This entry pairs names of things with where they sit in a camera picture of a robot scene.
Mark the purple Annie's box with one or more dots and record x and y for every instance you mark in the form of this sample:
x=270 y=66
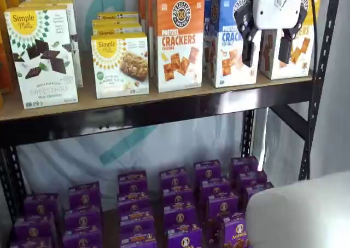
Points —
x=184 y=238
x=133 y=201
x=132 y=183
x=137 y=227
x=135 y=213
x=31 y=243
x=251 y=179
x=254 y=191
x=215 y=187
x=174 y=178
x=179 y=216
x=84 y=194
x=207 y=171
x=82 y=239
x=222 y=205
x=244 y=166
x=177 y=196
x=41 y=204
x=83 y=219
x=34 y=227
x=139 y=241
x=232 y=234

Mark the particle board shelf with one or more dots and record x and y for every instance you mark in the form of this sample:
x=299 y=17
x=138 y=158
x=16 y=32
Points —
x=109 y=103

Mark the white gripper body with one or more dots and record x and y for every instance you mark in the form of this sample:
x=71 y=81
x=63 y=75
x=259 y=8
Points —
x=276 y=7

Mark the blue sea salt cracker box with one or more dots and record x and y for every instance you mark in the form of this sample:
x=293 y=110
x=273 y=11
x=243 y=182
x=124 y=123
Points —
x=209 y=40
x=227 y=56

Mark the white backdrop with teal logo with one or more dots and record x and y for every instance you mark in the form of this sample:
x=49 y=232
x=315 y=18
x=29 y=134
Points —
x=82 y=155

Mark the yellow pretzel cracker box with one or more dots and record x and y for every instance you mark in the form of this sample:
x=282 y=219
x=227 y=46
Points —
x=273 y=62

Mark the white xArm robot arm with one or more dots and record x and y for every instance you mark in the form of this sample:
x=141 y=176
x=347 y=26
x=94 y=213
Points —
x=300 y=212

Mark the black metal shelving rack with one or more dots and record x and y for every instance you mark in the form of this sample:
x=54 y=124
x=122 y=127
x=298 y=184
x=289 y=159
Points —
x=164 y=114

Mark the orange cheddar cracker box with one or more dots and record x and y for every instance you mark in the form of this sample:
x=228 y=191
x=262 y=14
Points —
x=179 y=53
x=149 y=26
x=141 y=7

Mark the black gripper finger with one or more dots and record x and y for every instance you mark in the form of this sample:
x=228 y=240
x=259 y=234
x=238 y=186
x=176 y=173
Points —
x=248 y=48
x=285 y=46

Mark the almond flour bars box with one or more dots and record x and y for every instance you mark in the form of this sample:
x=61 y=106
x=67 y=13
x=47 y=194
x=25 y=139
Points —
x=117 y=26
x=120 y=64
x=117 y=16

